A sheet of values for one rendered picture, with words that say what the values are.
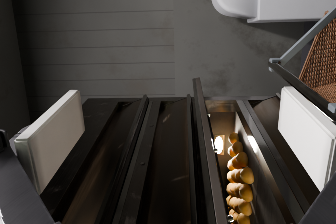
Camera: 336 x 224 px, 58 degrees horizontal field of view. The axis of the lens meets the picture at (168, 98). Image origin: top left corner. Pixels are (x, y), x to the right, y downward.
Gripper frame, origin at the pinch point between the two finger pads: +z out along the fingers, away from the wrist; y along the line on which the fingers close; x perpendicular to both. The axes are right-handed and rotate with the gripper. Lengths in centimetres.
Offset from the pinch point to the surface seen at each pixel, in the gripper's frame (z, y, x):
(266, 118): 131, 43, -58
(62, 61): 340, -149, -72
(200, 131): 83, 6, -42
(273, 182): 74, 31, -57
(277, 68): 84, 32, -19
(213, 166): 58, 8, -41
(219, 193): 46, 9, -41
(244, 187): 103, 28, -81
